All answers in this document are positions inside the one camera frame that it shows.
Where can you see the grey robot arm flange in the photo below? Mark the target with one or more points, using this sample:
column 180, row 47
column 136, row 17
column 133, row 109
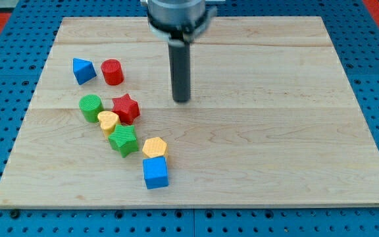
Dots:
column 179, row 22

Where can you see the yellow heart block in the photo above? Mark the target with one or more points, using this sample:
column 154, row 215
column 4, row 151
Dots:
column 108, row 121

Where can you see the blue triangle block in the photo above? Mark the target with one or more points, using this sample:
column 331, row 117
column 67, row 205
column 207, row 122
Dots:
column 83, row 70

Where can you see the yellow hexagon block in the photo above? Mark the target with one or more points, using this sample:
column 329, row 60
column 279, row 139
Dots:
column 155, row 147

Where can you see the red star block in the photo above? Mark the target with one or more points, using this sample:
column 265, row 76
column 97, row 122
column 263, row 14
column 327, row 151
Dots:
column 126, row 108

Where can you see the blue cube block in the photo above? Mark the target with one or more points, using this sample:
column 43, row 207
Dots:
column 155, row 172

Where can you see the green star block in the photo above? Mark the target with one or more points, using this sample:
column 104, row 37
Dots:
column 124, row 140

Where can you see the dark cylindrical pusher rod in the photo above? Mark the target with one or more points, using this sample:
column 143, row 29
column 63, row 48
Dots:
column 180, row 71

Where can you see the light wooden board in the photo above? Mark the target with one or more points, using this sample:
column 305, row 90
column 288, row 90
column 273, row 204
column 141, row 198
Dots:
column 272, row 122

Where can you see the red cylinder block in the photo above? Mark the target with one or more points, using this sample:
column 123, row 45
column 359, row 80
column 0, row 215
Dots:
column 112, row 72

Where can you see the green cylinder block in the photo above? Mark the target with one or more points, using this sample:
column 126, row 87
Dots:
column 90, row 106

